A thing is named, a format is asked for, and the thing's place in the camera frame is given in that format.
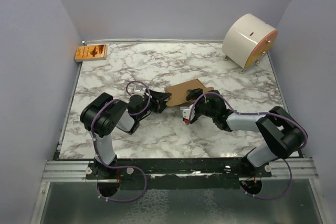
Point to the large white cylindrical roll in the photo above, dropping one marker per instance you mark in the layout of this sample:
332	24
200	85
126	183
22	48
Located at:
248	39

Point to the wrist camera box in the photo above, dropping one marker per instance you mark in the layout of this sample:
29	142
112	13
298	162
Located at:
187	113
138	90

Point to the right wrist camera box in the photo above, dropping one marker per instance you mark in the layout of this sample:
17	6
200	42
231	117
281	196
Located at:
187	113

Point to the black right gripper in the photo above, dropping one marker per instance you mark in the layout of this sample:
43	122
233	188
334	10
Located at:
193	93

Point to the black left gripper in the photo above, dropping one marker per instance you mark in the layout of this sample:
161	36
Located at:
160	96

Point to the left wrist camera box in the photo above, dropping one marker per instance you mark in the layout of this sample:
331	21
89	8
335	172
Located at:
138	90

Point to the orange paperback book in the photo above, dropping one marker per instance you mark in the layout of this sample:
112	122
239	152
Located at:
91	53

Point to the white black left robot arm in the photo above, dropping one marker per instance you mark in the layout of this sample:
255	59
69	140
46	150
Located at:
105	113

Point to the brown cardboard box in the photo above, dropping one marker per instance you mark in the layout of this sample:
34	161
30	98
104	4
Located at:
179	91

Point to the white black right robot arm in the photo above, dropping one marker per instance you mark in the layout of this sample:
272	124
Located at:
281	133

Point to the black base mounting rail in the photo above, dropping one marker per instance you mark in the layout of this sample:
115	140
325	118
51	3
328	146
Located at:
174	173

